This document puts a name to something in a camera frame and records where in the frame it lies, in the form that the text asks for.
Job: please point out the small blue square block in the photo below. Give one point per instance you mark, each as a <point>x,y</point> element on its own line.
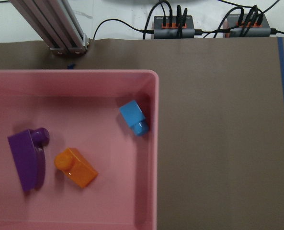
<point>134,117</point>

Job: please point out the orange toy block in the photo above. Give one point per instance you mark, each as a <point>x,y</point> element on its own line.
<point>72,163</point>

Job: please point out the purple toy block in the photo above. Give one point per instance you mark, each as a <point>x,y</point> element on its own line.
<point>27,148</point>

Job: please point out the pink plastic box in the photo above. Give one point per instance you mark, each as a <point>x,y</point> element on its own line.
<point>101,160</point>

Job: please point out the grey hub with orange connectors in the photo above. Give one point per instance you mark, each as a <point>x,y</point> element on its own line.
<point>174,31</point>

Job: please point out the aluminium frame post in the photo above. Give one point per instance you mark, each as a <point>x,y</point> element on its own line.
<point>56,23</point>

